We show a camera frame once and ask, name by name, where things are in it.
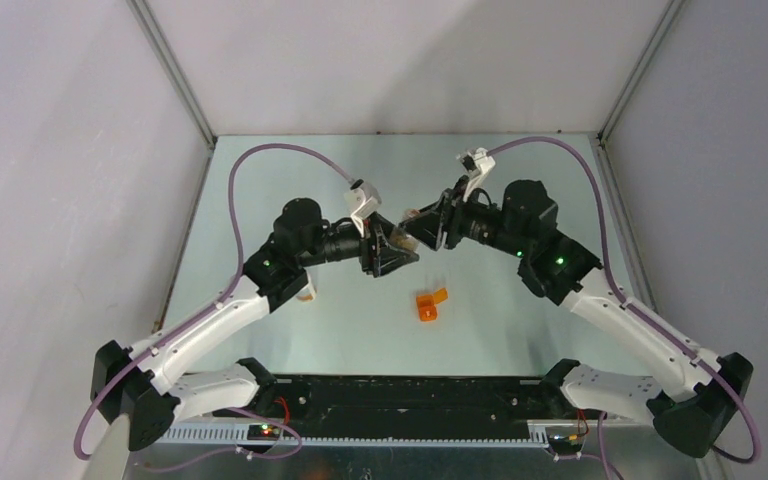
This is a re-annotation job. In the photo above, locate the purple cable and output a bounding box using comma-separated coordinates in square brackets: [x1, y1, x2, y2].
[73, 142, 359, 462]
[489, 136, 763, 465]

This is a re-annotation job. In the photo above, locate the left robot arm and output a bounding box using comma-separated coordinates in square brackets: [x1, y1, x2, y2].
[90, 198, 419, 452]

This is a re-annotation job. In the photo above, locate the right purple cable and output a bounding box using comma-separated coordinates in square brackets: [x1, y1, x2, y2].
[489, 136, 763, 465]

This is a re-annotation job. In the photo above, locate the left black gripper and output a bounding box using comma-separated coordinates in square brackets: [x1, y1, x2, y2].
[297, 210, 417, 277]

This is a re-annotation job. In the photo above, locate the white pill bottle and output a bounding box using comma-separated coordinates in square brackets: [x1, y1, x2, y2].
[295, 271, 318, 302]

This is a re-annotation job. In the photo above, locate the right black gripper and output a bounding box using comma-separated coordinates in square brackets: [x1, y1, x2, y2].
[401, 175, 531, 259]

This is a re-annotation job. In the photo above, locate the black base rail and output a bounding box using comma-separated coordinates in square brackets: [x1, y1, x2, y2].
[242, 374, 598, 441]

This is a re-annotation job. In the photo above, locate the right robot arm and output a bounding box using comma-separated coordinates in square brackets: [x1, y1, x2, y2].
[401, 179, 753, 458]

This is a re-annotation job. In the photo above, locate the left circuit board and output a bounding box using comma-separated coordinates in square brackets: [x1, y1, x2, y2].
[246, 423, 282, 442]

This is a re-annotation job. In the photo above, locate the right circuit board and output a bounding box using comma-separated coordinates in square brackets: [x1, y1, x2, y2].
[546, 433, 587, 458]

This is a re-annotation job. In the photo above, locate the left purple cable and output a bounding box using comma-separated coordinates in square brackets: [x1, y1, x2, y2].
[73, 142, 359, 462]

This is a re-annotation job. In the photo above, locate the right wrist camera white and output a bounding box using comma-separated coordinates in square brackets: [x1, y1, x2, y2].
[458, 148, 496, 201]

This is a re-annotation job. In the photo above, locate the amber glass pill bottle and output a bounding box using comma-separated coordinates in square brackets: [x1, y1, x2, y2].
[388, 208, 419, 252]

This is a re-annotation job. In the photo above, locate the orange pill organizer box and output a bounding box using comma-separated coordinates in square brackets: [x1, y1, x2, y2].
[415, 287, 448, 322]

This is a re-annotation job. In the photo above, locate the circuit board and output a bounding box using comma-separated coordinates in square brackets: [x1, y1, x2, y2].
[246, 423, 282, 442]
[546, 433, 587, 458]

